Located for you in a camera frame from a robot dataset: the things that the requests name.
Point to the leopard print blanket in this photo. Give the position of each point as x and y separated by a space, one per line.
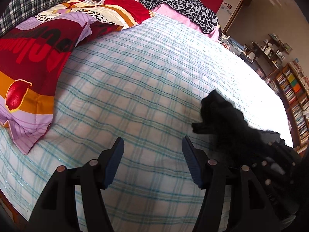
178 2

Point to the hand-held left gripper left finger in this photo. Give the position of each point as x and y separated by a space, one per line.
113 164

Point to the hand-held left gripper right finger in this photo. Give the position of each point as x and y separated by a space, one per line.
192 162

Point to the bed with plaid sheet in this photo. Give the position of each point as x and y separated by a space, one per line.
135 82

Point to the dark wooden desk shelf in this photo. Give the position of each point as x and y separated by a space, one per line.
268 50

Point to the dark plaid pillow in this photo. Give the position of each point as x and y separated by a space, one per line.
36 0

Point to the wooden bookshelf with books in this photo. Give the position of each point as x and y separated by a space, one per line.
294 96

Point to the colourful red purple pillow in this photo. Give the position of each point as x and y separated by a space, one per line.
48 60

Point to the black pants with silver stripe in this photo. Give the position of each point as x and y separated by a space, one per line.
224 118

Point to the pink dotted blanket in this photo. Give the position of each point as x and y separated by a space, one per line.
188 23

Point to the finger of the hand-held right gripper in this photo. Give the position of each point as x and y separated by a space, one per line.
268 174

